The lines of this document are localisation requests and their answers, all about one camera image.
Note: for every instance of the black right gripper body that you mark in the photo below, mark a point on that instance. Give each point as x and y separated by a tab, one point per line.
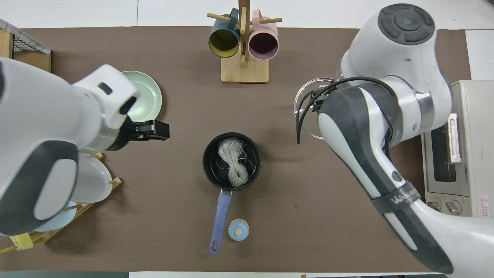
320	101

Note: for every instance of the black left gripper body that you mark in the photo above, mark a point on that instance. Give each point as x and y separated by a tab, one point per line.
137	130

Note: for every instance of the glass lid blue knob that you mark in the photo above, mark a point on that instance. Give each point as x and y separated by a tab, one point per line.
314	129

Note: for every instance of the white vermicelli bundle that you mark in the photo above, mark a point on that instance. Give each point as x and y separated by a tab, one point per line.
235	173

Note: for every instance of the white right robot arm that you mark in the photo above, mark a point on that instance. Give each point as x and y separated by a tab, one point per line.
405	46

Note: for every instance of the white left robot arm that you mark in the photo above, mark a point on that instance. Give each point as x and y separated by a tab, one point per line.
38	116

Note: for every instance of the light green plate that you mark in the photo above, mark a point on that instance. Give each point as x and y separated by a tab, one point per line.
148	96

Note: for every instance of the grey plate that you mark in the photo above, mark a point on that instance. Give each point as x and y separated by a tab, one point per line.
96	181

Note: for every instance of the light blue plate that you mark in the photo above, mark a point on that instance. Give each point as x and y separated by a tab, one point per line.
58	221

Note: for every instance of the wooden plate rack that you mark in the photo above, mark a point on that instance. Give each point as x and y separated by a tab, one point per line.
44	236

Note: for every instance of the yellow plate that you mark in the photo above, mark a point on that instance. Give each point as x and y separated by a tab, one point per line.
23	241

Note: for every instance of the wooden mug tree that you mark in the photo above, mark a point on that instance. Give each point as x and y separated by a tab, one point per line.
245	73

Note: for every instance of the pink mug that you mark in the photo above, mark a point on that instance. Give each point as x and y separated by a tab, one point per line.
263	43

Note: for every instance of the brown table mat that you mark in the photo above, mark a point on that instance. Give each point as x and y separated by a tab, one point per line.
173	231

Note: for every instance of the dark teal mug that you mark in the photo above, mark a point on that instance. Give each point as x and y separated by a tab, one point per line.
224	40

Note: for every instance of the small blue shaker jar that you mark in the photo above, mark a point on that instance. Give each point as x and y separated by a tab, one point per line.
238	230

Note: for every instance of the white toaster oven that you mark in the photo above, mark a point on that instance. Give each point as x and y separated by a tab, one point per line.
478	154

